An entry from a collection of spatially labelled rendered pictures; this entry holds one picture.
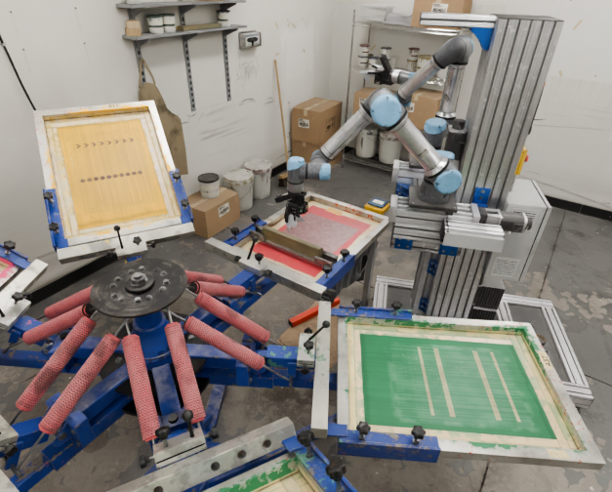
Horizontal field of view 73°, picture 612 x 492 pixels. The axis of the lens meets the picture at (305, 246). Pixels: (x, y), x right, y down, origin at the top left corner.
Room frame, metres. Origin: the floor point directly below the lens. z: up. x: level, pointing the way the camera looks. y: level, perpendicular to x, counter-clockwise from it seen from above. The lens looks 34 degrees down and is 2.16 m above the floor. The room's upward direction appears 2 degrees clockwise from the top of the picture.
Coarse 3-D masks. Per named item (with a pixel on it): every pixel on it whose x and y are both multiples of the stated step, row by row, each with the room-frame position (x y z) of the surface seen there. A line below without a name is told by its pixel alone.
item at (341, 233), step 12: (324, 228) 2.00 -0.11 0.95; (336, 228) 2.01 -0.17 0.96; (348, 228) 2.01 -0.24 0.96; (360, 228) 2.01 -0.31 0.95; (312, 240) 1.88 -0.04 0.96; (324, 240) 1.88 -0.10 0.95; (336, 240) 1.88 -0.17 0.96; (348, 240) 1.89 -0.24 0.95; (336, 252) 1.77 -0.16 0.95; (288, 264) 1.66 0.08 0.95; (300, 264) 1.66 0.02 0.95; (312, 264) 1.66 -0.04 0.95
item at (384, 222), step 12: (312, 192) 2.39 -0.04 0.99; (324, 204) 2.30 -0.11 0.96; (336, 204) 2.25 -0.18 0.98; (348, 204) 2.24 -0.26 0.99; (276, 216) 2.07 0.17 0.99; (360, 216) 2.16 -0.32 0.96; (372, 216) 2.12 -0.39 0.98; (384, 216) 2.11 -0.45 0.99; (384, 228) 1.99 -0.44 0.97; (372, 240) 1.87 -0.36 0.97; (360, 252) 1.75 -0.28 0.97; (276, 264) 1.60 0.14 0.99
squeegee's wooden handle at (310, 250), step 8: (264, 232) 1.82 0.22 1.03; (272, 232) 1.79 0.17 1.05; (280, 232) 1.78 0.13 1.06; (272, 240) 1.79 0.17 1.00; (280, 240) 1.76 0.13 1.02; (288, 240) 1.74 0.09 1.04; (296, 240) 1.71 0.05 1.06; (304, 240) 1.71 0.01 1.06; (296, 248) 1.71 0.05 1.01; (304, 248) 1.68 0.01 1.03; (312, 248) 1.65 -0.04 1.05; (320, 248) 1.65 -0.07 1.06; (312, 256) 1.65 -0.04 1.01; (320, 256) 1.64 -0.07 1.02
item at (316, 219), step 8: (312, 208) 2.24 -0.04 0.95; (320, 208) 2.25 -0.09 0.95; (304, 216) 2.14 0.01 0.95; (312, 216) 2.15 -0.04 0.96; (320, 216) 2.15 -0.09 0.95; (328, 216) 2.15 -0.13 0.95; (336, 216) 2.15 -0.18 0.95; (304, 224) 2.05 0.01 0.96; (312, 224) 2.05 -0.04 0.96; (320, 224) 2.06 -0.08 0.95; (328, 224) 2.06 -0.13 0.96; (288, 232) 1.95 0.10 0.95; (296, 232) 1.95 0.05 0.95; (304, 232) 1.95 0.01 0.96; (312, 232) 1.96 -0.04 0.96; (256, 248) 1.79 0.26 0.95; (264, 248) 1.79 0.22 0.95; (272, 248) 1.79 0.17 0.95; (264, 256) 1.72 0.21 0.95; (272, 256) 1.72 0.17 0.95; (280, 256) 1.72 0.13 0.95; (288, 256) 1.72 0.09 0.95
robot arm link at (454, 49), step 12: (444, 48) 2.32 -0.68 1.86; (456, 48) 2.31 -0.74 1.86; (432, 60) 2.34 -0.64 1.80; (444, 60) 2.30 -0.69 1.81; (456, 60) 2.32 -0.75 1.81; (420, 72) 2.38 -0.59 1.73; (432, 72) 2.35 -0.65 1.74; (408, 84) 2.41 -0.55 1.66; (420, 84) 2.39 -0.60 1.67; (396, 96) 2.44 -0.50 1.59; (408, 96) 2.43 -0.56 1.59
